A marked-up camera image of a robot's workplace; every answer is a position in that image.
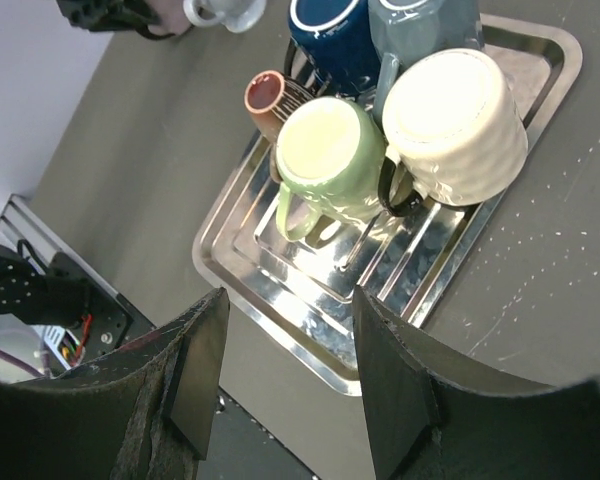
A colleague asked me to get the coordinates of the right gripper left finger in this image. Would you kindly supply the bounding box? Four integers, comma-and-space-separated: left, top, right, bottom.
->
0, 288, 230, 479

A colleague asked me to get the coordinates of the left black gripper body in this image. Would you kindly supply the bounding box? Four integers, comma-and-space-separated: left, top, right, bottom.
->
56, 0, 155, 32

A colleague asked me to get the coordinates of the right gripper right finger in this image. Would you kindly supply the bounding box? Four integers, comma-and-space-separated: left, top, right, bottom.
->
353, 288, 600, 479

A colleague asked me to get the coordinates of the purple mug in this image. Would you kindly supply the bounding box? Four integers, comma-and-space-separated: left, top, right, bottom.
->
145, 0, 192, 37

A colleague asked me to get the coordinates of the light blue mug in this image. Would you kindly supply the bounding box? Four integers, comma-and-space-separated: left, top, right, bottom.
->
182, 0, 267, 34

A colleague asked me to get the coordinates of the light green mug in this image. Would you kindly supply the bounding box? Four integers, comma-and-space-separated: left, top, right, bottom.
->
275, 96, 386, 242

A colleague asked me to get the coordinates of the cream white mug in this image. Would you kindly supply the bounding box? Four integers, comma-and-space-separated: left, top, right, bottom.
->
378, 48, 529, 217

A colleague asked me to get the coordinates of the dark blue mug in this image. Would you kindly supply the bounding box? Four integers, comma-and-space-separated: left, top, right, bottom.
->
287, 0, 380, 97

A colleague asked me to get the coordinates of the grey-blue mug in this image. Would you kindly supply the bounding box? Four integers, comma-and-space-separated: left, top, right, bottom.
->
368, 0, 485, 123

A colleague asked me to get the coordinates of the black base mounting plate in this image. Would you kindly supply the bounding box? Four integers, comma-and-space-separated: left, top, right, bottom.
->
48, 252, 316, 479

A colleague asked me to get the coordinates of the silver metal tray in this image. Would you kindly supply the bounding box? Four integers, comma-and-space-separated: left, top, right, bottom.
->
192, 14, 583, 396

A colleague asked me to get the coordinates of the brown ribbed cup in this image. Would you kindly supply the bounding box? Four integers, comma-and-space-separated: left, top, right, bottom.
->
244, 70, 315, 144

